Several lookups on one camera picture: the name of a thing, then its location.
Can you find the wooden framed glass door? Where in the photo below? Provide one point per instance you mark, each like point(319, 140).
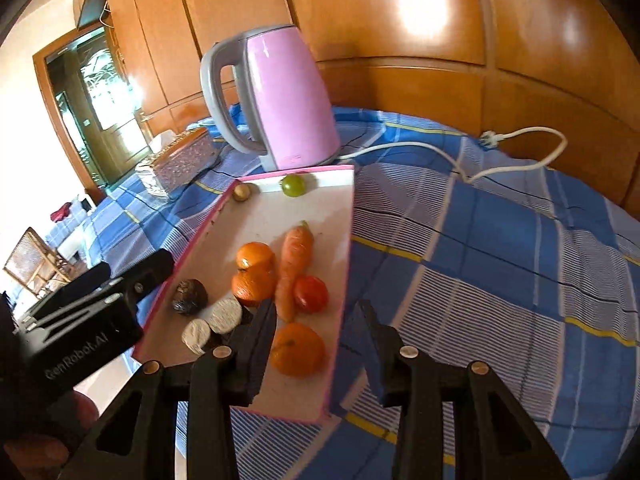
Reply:
point(100, 95)

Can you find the orange carrot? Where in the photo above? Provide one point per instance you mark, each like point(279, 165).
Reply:
point(292, 270)

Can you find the dark passion fruit half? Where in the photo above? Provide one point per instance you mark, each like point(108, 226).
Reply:
point(190, 296)

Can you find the green tomato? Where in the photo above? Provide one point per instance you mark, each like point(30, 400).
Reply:
point(293, 186)

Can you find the red tomato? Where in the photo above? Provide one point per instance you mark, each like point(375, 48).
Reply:
point(310, 294)

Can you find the wooden panelled wardrobe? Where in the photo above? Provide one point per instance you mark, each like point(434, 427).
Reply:
point(400, 20)

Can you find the yellow-orange tomato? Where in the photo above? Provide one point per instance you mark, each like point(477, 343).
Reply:
point(255, 255)

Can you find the silver patterned tissue box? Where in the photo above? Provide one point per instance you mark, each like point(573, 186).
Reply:
point(180, 160)

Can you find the small pale garlic bulb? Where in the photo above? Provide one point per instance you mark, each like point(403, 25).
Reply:
point(243, 192)

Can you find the wicker chair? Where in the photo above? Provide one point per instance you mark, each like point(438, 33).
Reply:
point(30, 257)

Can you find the person's left hand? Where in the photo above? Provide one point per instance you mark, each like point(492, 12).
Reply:
point(30, 452)

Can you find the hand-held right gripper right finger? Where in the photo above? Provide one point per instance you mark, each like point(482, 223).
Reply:
point(372, 360)

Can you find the orange mandarin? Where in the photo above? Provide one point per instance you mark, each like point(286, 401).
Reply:
point(252, 287)
point(300, 350)

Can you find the red cloth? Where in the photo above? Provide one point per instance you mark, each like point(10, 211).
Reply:
point(60, 211)

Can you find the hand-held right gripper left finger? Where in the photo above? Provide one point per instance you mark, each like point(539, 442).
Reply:
point(257, 360)

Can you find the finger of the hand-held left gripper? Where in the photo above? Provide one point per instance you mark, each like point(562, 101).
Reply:
point(80, 285)
point(150, 267)

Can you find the pink rimmed white tray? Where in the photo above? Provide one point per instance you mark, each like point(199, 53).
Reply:
point(260, 220)

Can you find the pink electric kettle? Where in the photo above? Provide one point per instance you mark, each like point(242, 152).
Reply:
point(290, 100)

